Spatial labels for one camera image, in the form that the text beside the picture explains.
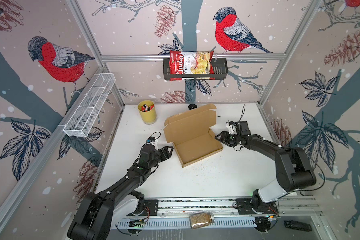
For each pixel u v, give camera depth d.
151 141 0.78
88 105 0.78
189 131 0.93
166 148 0.78
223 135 0.83
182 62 0.88
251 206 0.73
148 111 0.99
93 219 0.39
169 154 0.77
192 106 1.03
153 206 0.73
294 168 0.46
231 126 0.85
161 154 0.76
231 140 0.80
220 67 0.95
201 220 0.66
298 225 0.66
